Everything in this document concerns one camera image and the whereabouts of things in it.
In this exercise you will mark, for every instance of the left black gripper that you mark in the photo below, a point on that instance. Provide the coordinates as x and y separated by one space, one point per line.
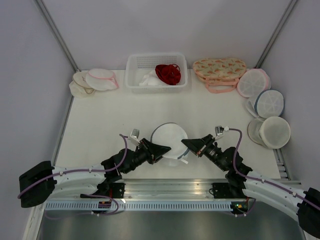
154 152

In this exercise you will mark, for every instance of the floral bra case stack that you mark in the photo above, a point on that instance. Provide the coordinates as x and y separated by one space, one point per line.
219 75

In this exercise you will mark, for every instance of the white blue-trimmed laundry bag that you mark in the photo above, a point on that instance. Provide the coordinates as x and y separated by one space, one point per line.
170 134

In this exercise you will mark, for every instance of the white plastic basket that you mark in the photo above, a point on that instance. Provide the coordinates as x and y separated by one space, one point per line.
142 75

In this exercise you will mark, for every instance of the white slotted cable duct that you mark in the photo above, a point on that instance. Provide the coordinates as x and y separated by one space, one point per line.
64 205

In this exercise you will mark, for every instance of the pink-trimmed empty laundry bag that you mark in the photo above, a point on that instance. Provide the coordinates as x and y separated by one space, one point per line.
101 79

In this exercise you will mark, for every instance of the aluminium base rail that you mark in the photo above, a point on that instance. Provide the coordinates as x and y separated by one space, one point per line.
164 189

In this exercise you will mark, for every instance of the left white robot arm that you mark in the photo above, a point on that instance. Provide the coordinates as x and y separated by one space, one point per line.
46 181

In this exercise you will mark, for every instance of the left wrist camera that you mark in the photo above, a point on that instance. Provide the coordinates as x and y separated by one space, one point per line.
134 137

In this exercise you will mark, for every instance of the blue-trimmed round laundry bag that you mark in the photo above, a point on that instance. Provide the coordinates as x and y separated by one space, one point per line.
268 103

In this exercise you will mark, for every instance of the beige empty laundry bag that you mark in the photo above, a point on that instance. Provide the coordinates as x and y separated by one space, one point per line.
79 87

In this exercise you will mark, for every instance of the pink-trimmed round laundry bag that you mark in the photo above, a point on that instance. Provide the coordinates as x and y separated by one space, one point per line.
253 82

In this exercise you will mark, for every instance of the beige round laundry bag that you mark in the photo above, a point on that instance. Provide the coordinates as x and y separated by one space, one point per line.
271 133

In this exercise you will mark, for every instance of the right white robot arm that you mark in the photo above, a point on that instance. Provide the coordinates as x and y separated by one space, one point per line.
301 205

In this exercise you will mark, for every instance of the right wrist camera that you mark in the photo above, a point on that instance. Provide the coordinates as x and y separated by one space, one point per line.
220 130

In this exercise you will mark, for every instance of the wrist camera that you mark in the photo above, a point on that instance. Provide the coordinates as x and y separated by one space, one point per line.
134 137
220 130

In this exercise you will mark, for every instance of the white bra in basket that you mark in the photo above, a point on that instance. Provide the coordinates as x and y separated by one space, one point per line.
151 79

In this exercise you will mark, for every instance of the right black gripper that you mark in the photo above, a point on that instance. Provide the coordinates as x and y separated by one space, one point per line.
198 146

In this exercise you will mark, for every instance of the red bra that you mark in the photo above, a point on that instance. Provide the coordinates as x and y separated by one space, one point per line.
170 74

